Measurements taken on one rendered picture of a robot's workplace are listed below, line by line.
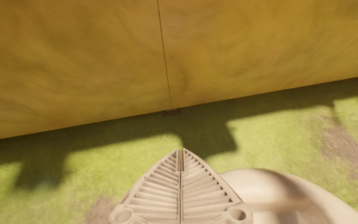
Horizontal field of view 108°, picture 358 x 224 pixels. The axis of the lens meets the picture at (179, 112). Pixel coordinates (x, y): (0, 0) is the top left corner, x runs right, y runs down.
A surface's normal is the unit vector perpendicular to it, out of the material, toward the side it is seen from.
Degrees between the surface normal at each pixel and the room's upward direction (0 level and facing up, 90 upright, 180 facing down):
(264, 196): 0
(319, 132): 0
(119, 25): 90
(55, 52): 90
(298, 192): 7
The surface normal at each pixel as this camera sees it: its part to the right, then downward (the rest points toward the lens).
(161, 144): -0.04, -0.57
